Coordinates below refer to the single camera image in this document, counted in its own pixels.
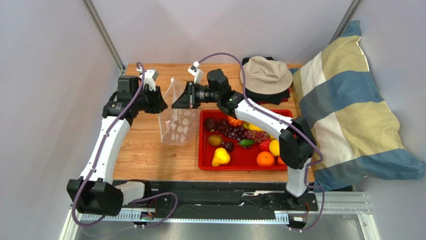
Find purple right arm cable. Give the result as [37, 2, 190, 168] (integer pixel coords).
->
[194, 52, 325, 233]

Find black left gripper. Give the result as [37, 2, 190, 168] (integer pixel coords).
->
[133, 85, 168, 115]

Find orange fruit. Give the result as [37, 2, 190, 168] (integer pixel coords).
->
[277, 156, 286, 166]
[256, 151, 275, 167]

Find blue yellow striped pillow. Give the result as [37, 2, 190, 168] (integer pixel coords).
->
[291, 20, 426, 191]

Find left aluminium frame post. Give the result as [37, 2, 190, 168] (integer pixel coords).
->
[82, 0, 126, 75]

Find orange fruit front right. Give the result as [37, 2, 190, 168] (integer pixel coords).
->
[277, 156, 286, 166]

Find folded black red clothes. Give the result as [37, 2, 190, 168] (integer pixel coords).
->
[242, 57, 290, 105]

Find small green pepper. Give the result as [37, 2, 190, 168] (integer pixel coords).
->
[238, 139, 256, 148]

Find right aluminium frame post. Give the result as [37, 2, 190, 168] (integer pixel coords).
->
[329, 0, 363, 43]

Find aluminium base frame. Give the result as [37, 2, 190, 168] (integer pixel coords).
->
[77, 182, 380, 240]

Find yellow pear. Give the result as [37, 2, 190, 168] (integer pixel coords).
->
[211, 147, 231, 167]

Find aluminium frame post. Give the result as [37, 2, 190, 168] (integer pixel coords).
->
[82, 0, 126, 75]
[329, 0, 363, 43]

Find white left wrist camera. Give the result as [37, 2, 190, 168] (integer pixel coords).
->
[143, 69, 159, 92]

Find dark purple grape bunch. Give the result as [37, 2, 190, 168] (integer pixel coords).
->
[217, 118, 246, 142]

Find yellow banana bunch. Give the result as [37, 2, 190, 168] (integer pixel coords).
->
[243, 121, 264, 132]

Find small orange pumpkin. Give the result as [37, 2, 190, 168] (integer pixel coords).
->
[227, 115, 244, 128]

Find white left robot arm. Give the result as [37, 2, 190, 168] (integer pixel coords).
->
[66, 72, 168, 216]

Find red plastic tray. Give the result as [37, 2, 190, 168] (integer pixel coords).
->
[198, 110, 287, 171]

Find beige bucket hat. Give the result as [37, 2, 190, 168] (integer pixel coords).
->
[239, 56, 293, 95]

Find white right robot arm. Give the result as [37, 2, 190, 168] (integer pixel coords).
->
[171, 69, 316, 205]

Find clear dotted zip top bag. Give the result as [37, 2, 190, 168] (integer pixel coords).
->
[158, 77, 200, 146]

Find dark purple plum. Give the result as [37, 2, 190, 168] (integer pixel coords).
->
[223, 141, 235, 153]

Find brown kiwi fruit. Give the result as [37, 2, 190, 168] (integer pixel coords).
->
[207, 134, 223, 147]

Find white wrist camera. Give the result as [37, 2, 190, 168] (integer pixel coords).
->
[187, 61, 204, 84]
[143, 69, 159, 92]

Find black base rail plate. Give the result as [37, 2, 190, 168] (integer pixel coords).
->
[126, 180, 321, 221]

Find light purple grape bunch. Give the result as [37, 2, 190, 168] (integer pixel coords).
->
[244, 130, 270, 143]

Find orange fruit front left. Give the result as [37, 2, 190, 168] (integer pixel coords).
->
[256, 151, 275, 167]

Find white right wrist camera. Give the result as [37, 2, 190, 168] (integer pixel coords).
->
[187, 61, 204, 84]

